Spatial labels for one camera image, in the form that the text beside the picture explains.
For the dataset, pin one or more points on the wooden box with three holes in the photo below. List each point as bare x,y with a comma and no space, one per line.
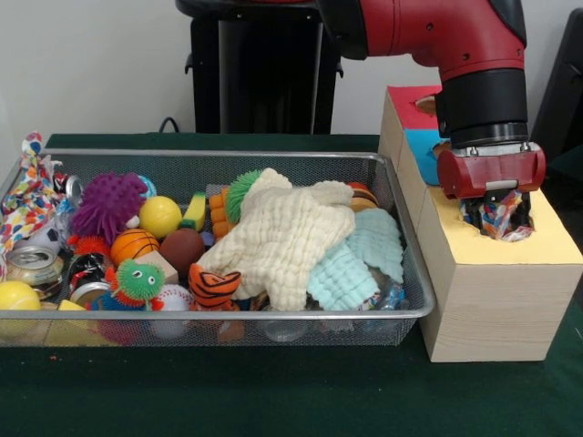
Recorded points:
501,309

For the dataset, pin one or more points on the dark green table cloth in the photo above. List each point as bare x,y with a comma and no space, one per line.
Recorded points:
569,164
273,391

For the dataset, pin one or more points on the smooth yellow ball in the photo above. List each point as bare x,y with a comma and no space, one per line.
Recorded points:
160,216

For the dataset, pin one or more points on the orange tiger striped toy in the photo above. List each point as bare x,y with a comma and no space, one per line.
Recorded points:
211,287

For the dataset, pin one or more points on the green spiky monster toy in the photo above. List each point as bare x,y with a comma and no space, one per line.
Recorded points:
136,277

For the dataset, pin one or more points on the cream muslin cloth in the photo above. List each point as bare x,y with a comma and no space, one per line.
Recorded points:
282,232

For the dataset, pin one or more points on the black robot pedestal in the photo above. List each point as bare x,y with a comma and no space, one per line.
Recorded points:
264,68

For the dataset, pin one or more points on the confetti print cloth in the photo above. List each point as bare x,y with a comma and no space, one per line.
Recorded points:
501,214
27,200

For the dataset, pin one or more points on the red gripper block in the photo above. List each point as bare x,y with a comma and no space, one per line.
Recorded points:
492,170

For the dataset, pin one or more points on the purple spiky ball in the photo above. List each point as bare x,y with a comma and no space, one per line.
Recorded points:
107,205

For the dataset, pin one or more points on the orange toy basketball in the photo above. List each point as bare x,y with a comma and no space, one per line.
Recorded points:
134,246

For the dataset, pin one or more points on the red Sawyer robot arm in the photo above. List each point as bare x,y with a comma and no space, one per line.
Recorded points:
455,36

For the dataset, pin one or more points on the brown ball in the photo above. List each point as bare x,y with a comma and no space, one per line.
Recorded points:
182,250

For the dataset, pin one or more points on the light blue muslin cloth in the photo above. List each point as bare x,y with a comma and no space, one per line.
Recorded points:
337,273

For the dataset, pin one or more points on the yellow tennis ball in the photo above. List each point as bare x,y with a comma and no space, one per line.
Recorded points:
18,296

